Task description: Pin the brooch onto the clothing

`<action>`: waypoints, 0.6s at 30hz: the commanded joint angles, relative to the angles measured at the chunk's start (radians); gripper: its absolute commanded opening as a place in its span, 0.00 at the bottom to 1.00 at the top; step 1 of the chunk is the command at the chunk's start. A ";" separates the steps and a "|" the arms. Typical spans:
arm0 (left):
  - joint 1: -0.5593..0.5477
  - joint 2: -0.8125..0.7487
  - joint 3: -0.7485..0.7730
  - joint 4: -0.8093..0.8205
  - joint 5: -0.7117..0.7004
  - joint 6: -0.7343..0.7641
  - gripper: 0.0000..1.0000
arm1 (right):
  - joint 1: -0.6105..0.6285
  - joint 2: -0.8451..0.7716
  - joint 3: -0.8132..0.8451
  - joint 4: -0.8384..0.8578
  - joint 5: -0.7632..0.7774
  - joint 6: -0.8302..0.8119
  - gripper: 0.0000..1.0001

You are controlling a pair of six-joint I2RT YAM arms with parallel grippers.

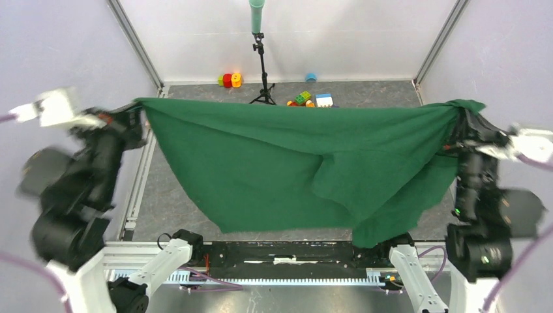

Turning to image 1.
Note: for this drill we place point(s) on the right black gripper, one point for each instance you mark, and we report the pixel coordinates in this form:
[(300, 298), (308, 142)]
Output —
[(472, 129)]

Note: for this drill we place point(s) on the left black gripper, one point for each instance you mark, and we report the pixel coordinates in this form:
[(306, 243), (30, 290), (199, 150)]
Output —
[(132, 119)]

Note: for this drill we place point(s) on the green cloth garment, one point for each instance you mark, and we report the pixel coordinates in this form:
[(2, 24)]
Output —
[(255, 167)]

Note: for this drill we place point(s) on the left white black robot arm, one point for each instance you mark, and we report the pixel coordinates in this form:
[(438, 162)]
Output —
[(74, 191)]

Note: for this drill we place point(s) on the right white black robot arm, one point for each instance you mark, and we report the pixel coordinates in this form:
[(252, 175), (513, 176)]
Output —
[(478, 249)]

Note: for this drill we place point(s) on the red orange green toy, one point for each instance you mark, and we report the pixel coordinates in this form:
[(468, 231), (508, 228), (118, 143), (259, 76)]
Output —
[(230, 80)]

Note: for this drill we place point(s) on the black tripod stand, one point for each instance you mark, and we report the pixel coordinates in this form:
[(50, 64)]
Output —
[(265, 92)]

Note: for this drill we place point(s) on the white blue toy block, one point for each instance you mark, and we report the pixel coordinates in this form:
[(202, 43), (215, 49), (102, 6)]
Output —
[(324, 100)]

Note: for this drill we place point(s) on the blue toy cup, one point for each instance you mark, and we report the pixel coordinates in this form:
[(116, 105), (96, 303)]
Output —
[(311, 78)]

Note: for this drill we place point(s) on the green red toy blocks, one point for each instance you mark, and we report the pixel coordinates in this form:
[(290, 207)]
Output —
[(300, 100)]

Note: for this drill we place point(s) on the teal cylinder on tripod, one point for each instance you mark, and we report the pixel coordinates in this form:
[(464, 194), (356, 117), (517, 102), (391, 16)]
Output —
[(256, 10)]

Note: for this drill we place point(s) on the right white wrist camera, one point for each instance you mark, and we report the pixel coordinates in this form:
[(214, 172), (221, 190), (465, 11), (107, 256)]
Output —
[(523, 143)]

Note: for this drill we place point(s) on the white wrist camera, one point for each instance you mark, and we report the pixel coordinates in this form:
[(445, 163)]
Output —
[(56, 108), (523, 143)]

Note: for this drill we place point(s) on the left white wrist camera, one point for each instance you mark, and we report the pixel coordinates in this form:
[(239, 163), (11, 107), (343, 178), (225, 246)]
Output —
[(56, 108)]

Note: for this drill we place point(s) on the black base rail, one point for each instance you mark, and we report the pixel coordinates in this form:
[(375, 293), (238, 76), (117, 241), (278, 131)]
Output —
[(287, 259)]

